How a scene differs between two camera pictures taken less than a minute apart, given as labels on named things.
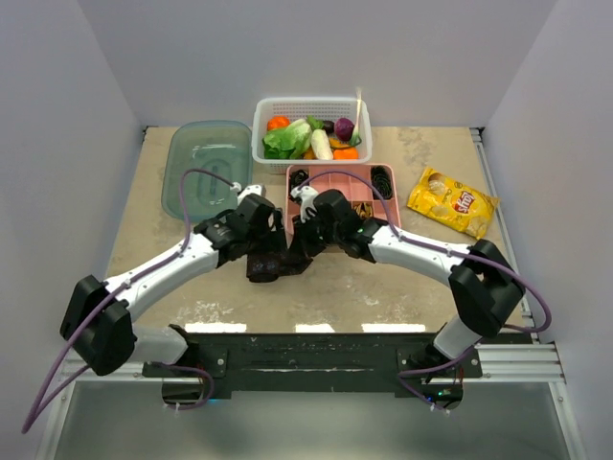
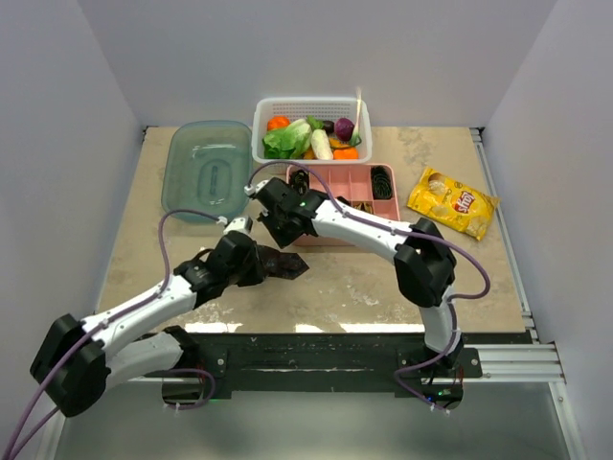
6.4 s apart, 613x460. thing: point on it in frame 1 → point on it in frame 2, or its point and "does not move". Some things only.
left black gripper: [276, 237] → [258, 273]
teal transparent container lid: [223, 148] does not move
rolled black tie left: [298, 176] does not move
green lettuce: [290, 143] does not move
